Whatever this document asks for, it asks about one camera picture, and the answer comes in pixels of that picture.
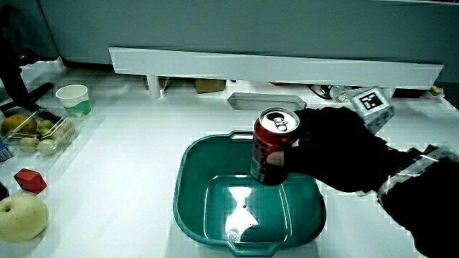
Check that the person's right hand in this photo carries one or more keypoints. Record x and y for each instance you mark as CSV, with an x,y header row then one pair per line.
x,y
333,150

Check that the red cola can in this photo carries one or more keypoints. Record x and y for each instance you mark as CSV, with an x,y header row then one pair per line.
x,y
270,150

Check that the teal plastic basin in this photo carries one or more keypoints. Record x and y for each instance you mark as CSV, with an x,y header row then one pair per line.
x,y
215,204

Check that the person's right forearm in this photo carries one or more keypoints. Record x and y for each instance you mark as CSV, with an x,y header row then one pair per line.
x,y
426,208

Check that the grey flat tray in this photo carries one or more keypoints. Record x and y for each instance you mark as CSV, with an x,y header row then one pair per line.
x,y
265,101

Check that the white raised shelf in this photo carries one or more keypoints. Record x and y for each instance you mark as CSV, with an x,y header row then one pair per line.
x,y
272,68

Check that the small yellow object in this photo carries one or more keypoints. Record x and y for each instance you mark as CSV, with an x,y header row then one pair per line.
x,y
435,90

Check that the brown cardboard box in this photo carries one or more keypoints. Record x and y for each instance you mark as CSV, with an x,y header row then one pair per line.
x,y
210,85

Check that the white and green paper cup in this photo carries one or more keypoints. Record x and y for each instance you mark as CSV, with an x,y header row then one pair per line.
x,y
75,100

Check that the small green fruit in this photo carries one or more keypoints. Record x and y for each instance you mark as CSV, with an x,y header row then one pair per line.
x,y
47,147
64,129
45,126
28,144

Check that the clear plastic fruit container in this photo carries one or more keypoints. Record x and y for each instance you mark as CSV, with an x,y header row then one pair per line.
x,y
54,138

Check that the red faceted block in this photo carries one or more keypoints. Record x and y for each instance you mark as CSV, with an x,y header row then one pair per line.
x,y
30,180

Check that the orange mango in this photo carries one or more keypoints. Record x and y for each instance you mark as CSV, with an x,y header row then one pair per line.
x,y
18,123

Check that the yellow pear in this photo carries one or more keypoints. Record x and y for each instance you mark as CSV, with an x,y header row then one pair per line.
x,y
21,216

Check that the blue striped packet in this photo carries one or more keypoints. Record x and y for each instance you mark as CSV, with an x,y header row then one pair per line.
x,y
3,151

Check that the black camera stand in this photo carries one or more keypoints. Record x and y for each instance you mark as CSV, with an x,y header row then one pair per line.
x,y
14,79

